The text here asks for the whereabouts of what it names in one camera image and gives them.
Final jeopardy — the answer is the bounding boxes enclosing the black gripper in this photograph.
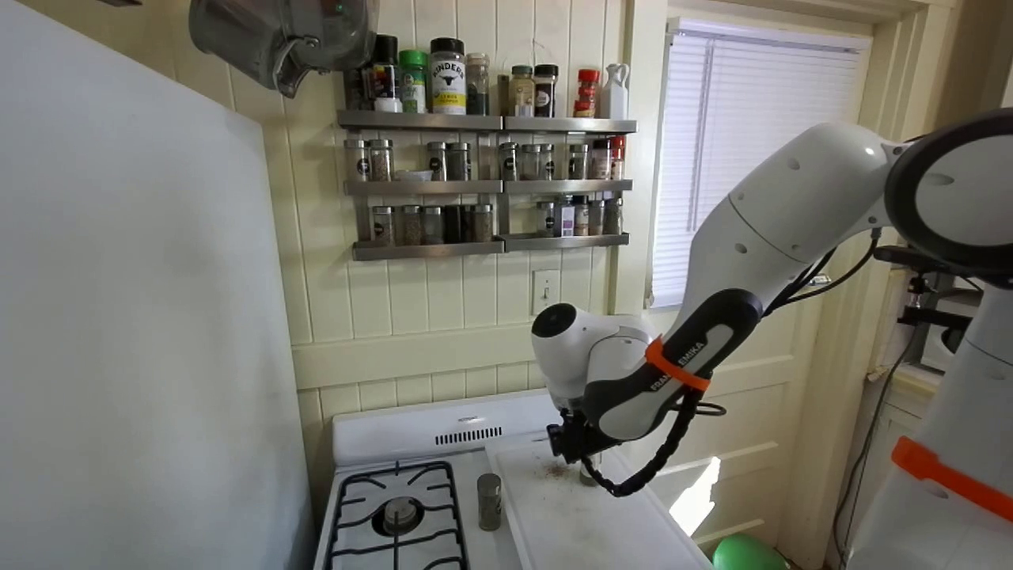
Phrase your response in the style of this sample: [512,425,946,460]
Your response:
[544,415,608,469]

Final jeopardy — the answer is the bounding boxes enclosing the small grey spice bottle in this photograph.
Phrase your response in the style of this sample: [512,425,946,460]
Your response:
[473,469,506,536]

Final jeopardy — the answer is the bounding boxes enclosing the steel spice shelf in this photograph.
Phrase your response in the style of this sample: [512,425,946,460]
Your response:
[344,173,635,199]
[348,231,633,262]
[335,106,639,136]

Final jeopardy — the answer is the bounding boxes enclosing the dark bottle with white cap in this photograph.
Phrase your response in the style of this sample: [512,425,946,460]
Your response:
[371,30,404,116]

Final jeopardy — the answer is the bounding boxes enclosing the white gas stove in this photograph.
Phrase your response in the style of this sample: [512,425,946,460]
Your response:
[309,385,714,570]

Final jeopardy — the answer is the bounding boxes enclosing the green ball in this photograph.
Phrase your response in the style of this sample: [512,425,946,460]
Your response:
[709,531,788,570]

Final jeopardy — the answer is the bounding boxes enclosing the black burner grate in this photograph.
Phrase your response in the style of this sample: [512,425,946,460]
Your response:
[327,460,469,570]

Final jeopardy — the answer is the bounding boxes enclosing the glass jar brown spice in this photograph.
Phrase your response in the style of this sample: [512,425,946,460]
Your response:
[471,199,499,243]

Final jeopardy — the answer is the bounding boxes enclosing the dark spice jar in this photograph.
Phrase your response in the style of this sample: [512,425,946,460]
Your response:
[441,203,473,247]

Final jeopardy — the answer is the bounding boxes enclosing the black lid spice jar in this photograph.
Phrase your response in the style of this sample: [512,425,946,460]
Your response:
[532,61,563,121]

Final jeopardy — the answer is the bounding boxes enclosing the slim glass spice jar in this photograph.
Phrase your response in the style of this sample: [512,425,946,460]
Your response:
[465,53,493,116]

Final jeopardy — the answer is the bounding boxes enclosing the white window blind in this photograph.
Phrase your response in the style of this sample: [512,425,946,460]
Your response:
[648,16,873,311]

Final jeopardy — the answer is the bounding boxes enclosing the large jar black lid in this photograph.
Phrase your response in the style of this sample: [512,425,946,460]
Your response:
[426,35,469,116]

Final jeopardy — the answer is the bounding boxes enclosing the green lid spice jar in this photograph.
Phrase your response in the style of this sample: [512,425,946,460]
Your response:
[396,47,430,116]

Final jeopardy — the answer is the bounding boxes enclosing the white refrigerator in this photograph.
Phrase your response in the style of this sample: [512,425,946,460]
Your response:
[0,0,314,570]

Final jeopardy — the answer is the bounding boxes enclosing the large hanging steel pan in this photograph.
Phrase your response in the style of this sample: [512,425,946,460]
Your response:
[187,0,342,101]

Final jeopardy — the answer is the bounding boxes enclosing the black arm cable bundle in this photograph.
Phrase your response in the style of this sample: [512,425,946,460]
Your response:
[572,226,884,501]

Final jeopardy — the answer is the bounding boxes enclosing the white light switch plate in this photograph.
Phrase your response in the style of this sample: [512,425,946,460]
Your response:
[529,267,563,319]

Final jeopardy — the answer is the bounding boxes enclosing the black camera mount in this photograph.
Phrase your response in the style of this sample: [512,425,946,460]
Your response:
[873,243,989,372]

